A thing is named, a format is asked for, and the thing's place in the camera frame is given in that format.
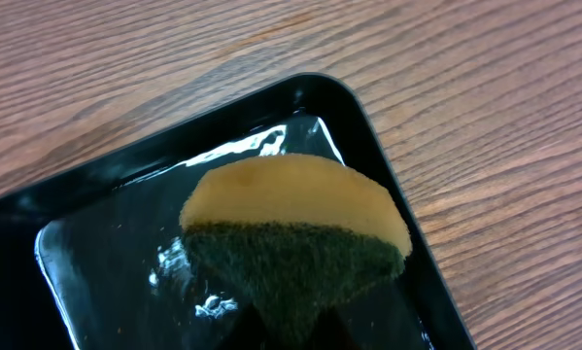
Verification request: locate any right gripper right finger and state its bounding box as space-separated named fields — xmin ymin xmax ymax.
xmin=309 ymin=308 xmax=360 ymax=350

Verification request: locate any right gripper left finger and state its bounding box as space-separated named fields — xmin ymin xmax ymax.
xmin=216 ymin=304 xmax=268 ymax=350

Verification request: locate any green yellow sponge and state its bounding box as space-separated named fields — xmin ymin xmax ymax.
xmin=179 ymin=154 xmax=412 ymax=348

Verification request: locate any black rectangular tray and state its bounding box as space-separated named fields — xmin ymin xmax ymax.
xmin=0 ymin=74 xmax=474 ymax=349

